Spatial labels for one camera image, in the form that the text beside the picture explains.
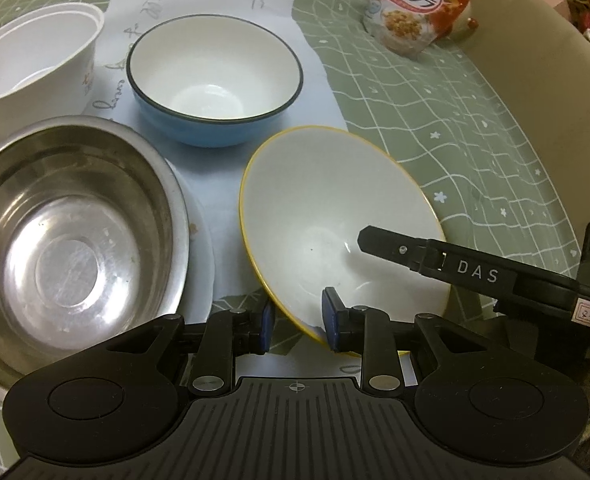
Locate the white plate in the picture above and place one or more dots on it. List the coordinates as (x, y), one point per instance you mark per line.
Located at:
(200, 240)

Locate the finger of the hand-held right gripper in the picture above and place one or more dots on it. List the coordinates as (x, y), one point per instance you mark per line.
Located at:
(425, 257)

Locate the white foam cup bowl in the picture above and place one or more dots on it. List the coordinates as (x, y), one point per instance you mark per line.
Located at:
(30, 60)

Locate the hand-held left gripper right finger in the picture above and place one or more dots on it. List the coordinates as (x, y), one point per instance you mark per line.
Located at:
(331, 320)

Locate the green checked tablecloth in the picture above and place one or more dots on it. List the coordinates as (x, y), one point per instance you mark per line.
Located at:
(450, 125)

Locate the yellow-rimmed white bowl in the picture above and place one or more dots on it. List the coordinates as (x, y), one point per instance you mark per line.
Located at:
(315, 210)

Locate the stainless steel bowl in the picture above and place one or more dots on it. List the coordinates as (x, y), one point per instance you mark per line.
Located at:
(65, 240)

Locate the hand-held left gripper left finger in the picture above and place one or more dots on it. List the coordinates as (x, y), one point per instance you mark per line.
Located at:
(265, 327)

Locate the blue enamel bowl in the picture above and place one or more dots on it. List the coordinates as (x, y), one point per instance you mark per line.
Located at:
(215, 65)

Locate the red cereal packet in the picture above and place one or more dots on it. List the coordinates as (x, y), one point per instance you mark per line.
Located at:
(415, 5)

